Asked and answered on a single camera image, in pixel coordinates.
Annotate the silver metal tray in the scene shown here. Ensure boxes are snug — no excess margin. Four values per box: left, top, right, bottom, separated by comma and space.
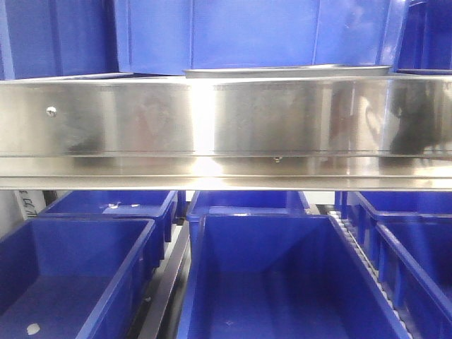
185, 64, 391, 78

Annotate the blue bin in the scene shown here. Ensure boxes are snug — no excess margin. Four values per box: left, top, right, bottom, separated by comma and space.
186, 190, 311, 248
1, 218, 160, 338
177, 215, 409, 338
376, 220, 451, 338
38, 190, 177, 242
335, 190, 452, 262

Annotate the stainless steel shelf front panel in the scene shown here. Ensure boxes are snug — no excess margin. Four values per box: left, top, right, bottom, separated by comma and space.
1, 75, 451, 191

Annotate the blue crate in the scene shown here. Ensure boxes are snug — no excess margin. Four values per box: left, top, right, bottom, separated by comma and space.
396, 1, 451, 75
114, 1, 409, 75
1, 1, 119, 80

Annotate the white paper label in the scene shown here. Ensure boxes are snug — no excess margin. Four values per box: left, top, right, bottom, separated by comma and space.
14, 190, 46, 220

